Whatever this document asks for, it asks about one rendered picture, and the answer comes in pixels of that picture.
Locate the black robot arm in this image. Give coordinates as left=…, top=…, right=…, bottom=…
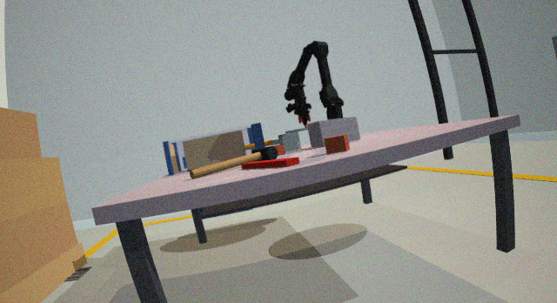
left=285, top=40, right=344, bottom=120

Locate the reddish-brown box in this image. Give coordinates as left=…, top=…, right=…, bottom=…
left=324, top=134, right=350, bottom=154
left=274, top=144, right=285, bottom=156

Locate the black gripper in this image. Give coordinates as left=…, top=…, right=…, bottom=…
left=294, top=95, right=311, bottom=125

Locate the wooden-handled mallet with black head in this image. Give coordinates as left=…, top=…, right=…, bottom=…
left=190, top=146, right=278, bottom=178

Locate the red flat bar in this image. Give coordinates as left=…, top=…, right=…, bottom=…
left=241, top=158, right=299, bottom=170

